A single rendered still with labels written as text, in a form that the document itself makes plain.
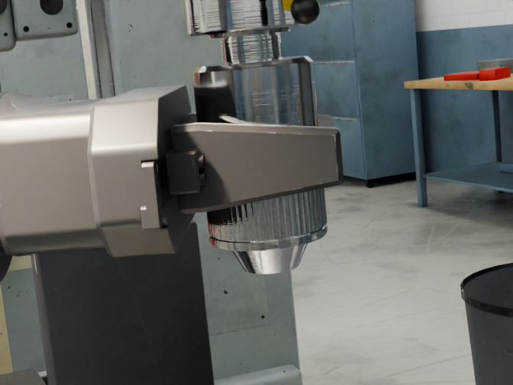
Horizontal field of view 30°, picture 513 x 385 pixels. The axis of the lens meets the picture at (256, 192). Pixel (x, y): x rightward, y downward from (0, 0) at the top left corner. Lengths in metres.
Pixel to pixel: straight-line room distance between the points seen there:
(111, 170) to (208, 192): 0.04
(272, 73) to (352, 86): 7.34
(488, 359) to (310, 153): 2.01
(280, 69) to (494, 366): 2.00
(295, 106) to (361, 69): 7.26
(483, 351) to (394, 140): 5.53
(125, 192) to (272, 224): 0.06
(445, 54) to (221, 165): 7.42
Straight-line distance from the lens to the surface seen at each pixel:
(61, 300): 0.72
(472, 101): 7.50
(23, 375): 1.03
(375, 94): 7.68
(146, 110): 0.33
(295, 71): 0.36
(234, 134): 0.34
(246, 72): 0.35
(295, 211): 0.36
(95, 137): 0.32
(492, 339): 2.30
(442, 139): 7.90
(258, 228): 0.36
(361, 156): 7.69
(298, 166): 0.34
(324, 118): 0.40
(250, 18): 0.35
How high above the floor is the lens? 1.28
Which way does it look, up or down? 9 degrees down
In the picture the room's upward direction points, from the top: 6 degrees counter-clockwise
